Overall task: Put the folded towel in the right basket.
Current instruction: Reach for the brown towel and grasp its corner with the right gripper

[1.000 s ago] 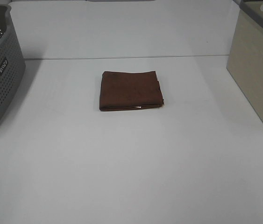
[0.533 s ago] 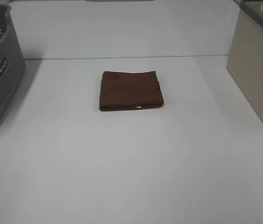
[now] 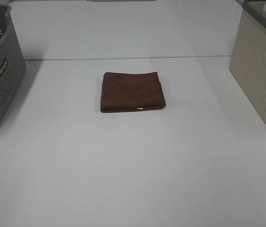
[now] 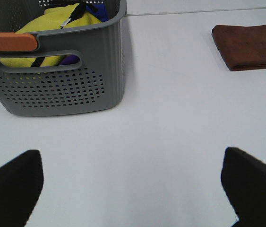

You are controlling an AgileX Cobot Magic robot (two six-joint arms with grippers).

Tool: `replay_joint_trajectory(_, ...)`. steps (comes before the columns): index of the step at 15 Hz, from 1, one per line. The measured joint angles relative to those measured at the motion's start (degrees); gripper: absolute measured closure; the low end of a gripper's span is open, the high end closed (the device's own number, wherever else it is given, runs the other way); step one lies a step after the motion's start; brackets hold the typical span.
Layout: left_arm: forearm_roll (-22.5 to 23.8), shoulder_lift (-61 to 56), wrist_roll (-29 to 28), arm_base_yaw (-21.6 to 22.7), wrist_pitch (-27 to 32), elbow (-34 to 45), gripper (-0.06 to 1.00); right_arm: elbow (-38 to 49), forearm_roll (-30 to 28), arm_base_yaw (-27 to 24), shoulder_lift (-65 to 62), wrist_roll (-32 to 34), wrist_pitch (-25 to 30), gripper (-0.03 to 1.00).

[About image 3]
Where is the brown towel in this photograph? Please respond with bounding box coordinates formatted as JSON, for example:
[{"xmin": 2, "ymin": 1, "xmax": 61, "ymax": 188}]
[{"xmin": 100, "ymin": 72, "xmax": 166, "ymax": 113}]

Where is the beige plastic storage bin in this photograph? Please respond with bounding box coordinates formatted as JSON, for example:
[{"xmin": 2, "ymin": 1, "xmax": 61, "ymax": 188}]
[{"xmin": 229, "ymin": 0, "xmax": 266, "ymax": 125}]

